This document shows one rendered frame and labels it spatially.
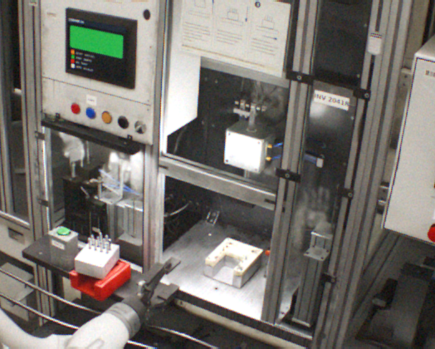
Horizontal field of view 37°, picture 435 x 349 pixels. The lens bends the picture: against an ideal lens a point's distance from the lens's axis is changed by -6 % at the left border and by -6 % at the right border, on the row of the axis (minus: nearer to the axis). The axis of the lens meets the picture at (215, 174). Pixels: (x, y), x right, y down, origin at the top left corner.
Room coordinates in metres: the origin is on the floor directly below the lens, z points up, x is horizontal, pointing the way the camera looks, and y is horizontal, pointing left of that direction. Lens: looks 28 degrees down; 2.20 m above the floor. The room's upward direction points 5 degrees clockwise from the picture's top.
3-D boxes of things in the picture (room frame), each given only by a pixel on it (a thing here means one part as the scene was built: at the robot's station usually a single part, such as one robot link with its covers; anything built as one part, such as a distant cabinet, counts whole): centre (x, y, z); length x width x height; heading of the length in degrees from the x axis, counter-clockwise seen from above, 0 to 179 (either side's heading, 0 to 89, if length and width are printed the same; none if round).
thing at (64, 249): (1.77, 0.47, 0.97); 0.08 x 0.08 x 0.12; 63
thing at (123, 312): (1.25, 0.20, 1.12); 0.09 x 0.06 x 0.09; 63
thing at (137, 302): (1.31, 0.17, 1.12); 0.09 x 0.07 x 0.08; 153
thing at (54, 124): (1.80, 0.39, 1.37); 0.36 x 0.04 x 0.04; 63
